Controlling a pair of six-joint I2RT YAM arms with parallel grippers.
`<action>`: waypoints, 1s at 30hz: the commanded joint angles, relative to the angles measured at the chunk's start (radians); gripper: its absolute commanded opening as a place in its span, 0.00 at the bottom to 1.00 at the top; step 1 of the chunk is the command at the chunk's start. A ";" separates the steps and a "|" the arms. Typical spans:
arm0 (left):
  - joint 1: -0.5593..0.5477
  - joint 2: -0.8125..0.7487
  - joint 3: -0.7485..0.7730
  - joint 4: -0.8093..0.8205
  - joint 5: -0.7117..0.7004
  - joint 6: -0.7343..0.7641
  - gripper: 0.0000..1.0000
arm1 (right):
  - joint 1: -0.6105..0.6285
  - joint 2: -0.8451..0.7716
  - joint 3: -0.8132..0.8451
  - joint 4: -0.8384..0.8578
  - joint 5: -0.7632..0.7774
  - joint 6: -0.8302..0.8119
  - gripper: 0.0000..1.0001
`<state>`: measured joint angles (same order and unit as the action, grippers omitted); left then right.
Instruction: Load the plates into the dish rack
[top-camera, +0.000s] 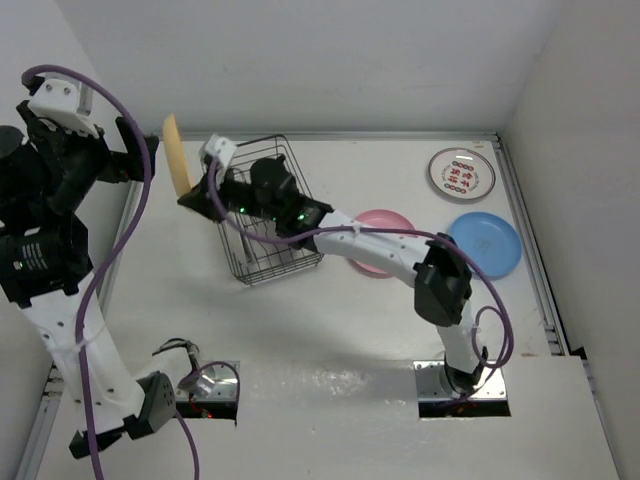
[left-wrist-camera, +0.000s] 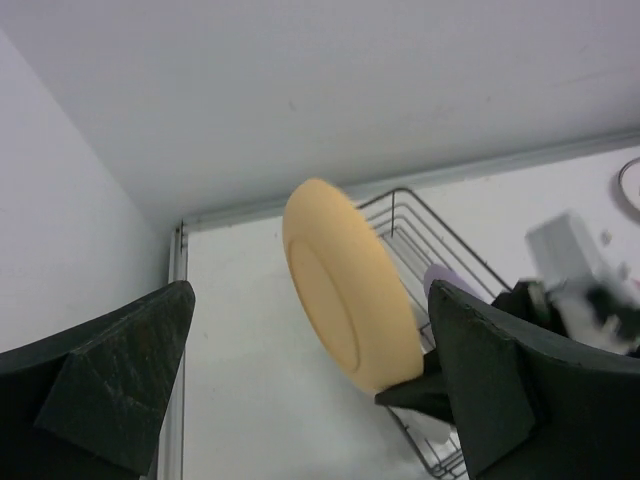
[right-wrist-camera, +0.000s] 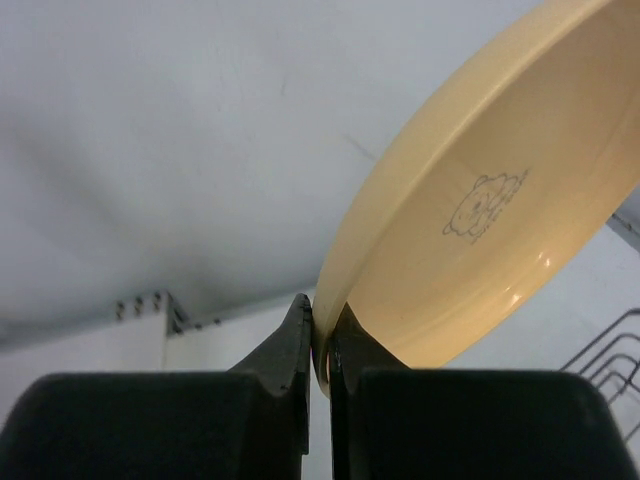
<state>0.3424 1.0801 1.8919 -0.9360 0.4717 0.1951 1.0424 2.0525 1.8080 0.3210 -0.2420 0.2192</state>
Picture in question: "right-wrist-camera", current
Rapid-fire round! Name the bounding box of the yellow plastic plate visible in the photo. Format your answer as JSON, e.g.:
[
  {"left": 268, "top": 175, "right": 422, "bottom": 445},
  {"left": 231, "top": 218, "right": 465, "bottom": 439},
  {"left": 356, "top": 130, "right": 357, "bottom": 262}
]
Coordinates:
[{"left": 312, "top": 1, "right": 639, "bottom": 389}]

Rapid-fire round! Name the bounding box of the grey wire dish rack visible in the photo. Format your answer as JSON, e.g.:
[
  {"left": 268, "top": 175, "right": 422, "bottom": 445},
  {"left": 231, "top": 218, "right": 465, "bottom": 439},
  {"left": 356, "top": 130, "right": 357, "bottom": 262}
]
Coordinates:
[{"left": 560, "top": 307, "right": 639, "bottom": 425}]

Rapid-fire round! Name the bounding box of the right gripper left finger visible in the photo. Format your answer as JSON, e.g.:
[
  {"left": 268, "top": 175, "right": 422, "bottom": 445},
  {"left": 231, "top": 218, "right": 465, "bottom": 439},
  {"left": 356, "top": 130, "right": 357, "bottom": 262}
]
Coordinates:
[{"left": 1, "top": 294, "right": 312, "bottom": 479}]

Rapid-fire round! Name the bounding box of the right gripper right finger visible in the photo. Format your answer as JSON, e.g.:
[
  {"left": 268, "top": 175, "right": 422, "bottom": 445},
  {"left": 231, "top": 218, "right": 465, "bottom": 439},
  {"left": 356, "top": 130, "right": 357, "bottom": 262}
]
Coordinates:
[{"left": 328, "top": 308, "right": 638, "bottom": 479}]

